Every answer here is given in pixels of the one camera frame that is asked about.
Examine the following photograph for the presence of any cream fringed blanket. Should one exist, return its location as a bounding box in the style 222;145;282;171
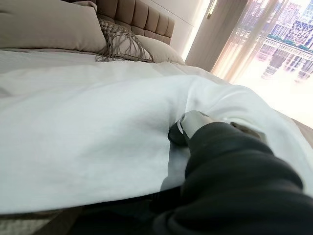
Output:
0;207;83;235

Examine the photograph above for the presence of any brown tufted headboard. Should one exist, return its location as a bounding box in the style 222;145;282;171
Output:
96;0;176;47

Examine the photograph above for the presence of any beige drape curtain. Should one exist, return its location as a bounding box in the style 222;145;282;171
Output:
185;0;250;74

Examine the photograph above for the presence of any wall lamp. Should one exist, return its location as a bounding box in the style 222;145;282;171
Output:
206;0;219;20

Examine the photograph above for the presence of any large beige pillow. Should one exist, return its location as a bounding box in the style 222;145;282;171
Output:
134;34;186;66
0;0;108;53

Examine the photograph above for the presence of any sheer window curtain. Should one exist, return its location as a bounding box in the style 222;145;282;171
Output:
212;0;313;84

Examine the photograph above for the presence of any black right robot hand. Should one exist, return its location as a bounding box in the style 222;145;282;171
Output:
73;110;313;235

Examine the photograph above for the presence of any white duvet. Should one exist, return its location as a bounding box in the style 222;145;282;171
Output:
0;50;313;216

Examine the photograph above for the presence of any white sheeted mattress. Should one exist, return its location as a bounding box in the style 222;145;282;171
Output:
0;47;211;74

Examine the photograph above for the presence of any woven fringed cushion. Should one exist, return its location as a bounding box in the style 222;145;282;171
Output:
95;18;155;63

